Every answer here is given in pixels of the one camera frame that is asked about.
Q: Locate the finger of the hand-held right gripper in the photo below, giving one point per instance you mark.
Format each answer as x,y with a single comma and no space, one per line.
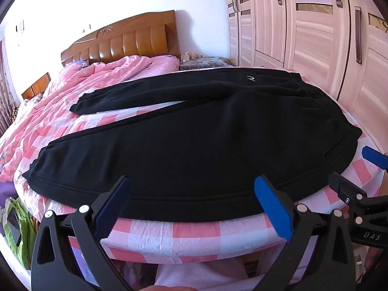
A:
345,188
373,157

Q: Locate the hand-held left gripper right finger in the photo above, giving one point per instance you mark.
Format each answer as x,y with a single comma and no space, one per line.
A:
272,209

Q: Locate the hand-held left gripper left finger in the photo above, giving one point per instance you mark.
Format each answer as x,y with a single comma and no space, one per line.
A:
114,203

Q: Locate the black pants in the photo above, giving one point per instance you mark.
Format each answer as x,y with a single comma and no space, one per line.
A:
194,145

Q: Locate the pink checked bed sheet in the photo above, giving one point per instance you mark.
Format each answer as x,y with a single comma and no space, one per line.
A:
194,236

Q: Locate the green bag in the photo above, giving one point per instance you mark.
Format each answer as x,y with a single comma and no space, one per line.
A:
25,233

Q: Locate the person's light pink clothing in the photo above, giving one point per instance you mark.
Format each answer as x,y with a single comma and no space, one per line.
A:
200,277

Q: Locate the purple cloth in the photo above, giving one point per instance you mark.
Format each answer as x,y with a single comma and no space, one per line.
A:
7,189

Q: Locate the pink quilt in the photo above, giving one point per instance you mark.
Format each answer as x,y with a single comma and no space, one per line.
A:
66,97

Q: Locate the wooden nightstand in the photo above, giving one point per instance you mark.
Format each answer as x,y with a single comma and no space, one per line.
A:
38,86

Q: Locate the light wooden wardrobe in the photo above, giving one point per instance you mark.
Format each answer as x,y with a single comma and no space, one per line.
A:
303,21

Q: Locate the patterned curtain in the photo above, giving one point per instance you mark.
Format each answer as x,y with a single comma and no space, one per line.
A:
5,91

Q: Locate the nightstand with patterned cloth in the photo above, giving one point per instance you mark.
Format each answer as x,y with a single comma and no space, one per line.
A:
206,63

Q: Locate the wooden padded headboard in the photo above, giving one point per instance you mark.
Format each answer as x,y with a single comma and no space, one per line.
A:
127,39

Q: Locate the white wall switch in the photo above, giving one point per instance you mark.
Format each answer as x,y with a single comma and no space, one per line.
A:
20,26

